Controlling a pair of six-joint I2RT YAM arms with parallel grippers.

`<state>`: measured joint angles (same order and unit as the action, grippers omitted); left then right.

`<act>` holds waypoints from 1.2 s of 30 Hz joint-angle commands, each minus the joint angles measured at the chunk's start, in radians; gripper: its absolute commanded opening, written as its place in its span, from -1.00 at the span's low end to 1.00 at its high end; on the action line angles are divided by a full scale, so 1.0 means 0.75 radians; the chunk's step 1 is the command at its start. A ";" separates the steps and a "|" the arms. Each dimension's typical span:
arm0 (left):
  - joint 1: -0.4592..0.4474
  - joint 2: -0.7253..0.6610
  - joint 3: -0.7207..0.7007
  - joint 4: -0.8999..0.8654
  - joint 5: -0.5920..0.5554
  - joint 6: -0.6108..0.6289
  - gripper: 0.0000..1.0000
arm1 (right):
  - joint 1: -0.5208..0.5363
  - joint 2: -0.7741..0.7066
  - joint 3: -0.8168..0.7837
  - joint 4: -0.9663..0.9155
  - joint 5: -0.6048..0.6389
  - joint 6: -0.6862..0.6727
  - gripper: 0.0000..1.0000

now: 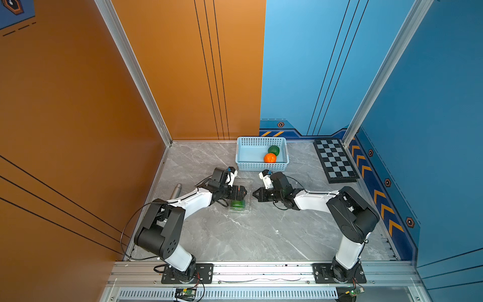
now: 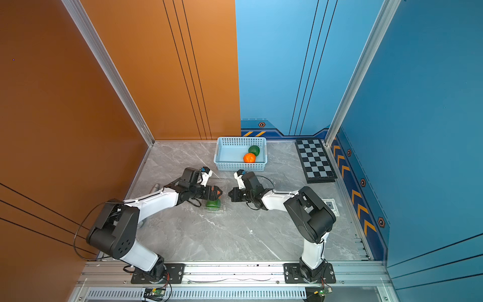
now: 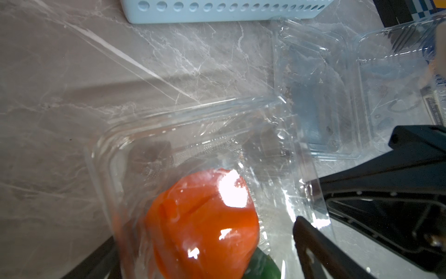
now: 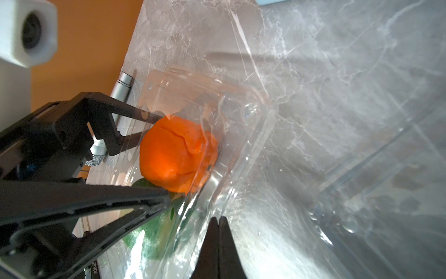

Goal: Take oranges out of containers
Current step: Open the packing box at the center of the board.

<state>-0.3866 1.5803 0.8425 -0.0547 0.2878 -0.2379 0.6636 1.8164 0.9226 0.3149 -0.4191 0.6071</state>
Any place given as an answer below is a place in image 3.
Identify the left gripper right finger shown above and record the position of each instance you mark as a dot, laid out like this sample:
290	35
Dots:
319	255

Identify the orange fruit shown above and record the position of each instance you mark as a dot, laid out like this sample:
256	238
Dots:
204	227

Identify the clear plastic clamshell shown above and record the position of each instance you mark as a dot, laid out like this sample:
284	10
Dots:
351	94
139	157

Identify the light blue plastic basket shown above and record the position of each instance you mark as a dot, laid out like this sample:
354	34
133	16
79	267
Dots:
198	11

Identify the green orange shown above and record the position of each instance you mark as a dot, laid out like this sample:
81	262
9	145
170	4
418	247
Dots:
261	266

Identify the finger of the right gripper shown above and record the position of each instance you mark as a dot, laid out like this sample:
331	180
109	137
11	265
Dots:
399	198

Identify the black white checkerboard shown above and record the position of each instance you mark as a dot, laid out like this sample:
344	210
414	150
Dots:
393	13

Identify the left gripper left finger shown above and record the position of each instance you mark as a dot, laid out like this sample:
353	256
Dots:
103	263

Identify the small white tag card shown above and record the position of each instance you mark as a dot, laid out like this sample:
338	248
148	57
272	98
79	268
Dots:
434	96

